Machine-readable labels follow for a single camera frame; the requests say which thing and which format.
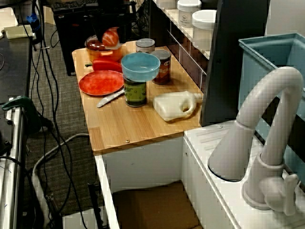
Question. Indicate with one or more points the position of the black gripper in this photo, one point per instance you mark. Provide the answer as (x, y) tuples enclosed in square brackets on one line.
[(112, 12)]

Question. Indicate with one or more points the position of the salmon sushi piece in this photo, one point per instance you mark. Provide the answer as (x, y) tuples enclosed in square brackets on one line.
[(110, 38)]

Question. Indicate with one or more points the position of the light blue bowl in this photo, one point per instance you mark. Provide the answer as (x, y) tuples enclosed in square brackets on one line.
[(140, 69)]

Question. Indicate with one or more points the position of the orange toy pot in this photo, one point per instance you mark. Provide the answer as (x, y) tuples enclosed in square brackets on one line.
[(104, 56)]

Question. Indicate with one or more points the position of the red toy pepper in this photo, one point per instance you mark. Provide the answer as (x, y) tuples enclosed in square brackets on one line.
[(107, 65)]

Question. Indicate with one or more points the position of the tomato print can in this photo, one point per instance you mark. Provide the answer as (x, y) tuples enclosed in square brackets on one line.
[(145, 45)]

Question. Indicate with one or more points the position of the black computer tower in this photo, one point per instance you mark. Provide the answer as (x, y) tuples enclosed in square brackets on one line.
[(71, 47)]

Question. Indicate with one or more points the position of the red orange plate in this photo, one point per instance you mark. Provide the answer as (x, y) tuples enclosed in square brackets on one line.
[(100, 83)]

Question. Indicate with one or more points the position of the cream shelf board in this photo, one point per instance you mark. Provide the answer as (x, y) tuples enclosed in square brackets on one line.
[(170, 14)]

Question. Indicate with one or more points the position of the orange beans can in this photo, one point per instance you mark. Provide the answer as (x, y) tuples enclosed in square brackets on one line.
[(164, 71)]

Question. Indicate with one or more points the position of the green peas can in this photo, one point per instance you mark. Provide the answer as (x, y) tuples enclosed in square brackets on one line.
[(134, 95)]

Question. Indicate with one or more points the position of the small white-lidded plastic jar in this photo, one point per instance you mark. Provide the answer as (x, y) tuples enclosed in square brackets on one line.
[(188, 14)]

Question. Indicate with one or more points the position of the dark tiled backsplash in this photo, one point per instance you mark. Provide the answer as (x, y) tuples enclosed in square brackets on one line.
[(188, 59)]

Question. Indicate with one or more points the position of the large white-lidded plastic jar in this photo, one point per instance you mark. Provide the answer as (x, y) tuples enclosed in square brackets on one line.
[(205, 31)]

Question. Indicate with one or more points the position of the white toy jug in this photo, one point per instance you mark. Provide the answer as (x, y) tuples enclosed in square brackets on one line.
[(169, 107)]

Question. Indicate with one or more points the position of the dark green clamp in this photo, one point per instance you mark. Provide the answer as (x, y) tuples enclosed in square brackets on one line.
[(23, 107)]

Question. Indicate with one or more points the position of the dark grey upright panel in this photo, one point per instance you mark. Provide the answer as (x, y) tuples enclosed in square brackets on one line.
[(226, 71)]

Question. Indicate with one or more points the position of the white toy sink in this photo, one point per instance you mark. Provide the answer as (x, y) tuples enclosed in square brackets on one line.
[(147, 167)]

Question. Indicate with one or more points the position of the grey blue plastic bin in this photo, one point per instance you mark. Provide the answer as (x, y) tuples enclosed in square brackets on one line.
[(252, 71)]

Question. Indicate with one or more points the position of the grey toy faucet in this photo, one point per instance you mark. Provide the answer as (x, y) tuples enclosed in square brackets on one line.
[(238, 143)]

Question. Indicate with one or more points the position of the brown cardboard sheet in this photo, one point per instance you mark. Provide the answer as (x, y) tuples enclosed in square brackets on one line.
[(155, 207)]

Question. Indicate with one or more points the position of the aluminium frame rail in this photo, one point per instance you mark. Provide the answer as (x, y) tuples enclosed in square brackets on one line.
[(14, 167)]

